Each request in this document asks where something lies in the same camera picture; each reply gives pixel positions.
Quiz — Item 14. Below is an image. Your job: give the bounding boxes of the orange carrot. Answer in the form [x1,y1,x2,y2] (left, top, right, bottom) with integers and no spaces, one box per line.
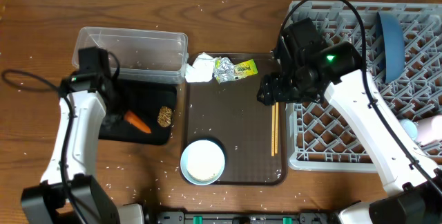
[124,110,151,134]

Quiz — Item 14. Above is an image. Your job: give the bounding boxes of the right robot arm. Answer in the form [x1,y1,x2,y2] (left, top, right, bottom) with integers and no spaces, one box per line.
[257,19,441,223]

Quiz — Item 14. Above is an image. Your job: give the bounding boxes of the blue plate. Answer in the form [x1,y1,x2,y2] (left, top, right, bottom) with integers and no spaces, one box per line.
[376,12,405,84]

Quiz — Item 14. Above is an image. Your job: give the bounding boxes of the clear plastic bin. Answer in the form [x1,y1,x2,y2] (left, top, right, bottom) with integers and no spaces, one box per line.
[72,27,189,84]

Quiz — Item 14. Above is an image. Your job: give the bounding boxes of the brown serving tray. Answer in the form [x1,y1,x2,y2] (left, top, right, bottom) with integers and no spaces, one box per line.
[182,53,287,186]

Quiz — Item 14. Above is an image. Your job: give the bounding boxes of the black tray bin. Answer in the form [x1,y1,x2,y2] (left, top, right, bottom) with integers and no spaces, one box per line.
[99,80,177,145]

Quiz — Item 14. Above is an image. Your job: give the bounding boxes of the pink small cup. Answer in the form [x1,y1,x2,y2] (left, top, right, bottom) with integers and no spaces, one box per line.
[416,115,442,146]

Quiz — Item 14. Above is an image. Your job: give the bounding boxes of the left wooden chopstick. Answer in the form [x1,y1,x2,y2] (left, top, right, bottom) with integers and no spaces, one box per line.
[271,105,276,157]

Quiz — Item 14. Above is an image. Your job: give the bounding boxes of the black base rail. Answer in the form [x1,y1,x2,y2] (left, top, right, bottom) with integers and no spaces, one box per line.
[119,203,346,224]

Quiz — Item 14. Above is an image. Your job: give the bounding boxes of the light blue cup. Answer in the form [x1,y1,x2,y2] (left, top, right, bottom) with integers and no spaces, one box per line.
[399,119,418,141]

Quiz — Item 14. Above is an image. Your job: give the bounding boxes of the brown food scrap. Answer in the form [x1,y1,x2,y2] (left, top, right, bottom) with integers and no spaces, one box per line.
[157,106,173,128]

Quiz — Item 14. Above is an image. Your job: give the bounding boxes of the yellow green snack wrapper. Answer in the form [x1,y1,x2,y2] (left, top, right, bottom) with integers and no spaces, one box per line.
[234,59,258,77]

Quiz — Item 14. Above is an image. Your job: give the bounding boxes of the light blue rice bowl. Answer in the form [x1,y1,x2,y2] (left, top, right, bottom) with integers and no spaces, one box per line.
[180,140,226,186]

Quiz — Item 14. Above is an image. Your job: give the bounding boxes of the white crumpled tissue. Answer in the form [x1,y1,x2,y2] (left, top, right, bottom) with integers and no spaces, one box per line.
[185,53,216,83]

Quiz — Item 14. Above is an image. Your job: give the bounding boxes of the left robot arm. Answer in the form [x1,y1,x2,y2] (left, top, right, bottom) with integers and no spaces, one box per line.
[21,47,120,223]

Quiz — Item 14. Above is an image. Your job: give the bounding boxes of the grey dishwasher rack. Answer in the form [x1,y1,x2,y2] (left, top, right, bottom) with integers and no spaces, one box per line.
[285,1,441,173]

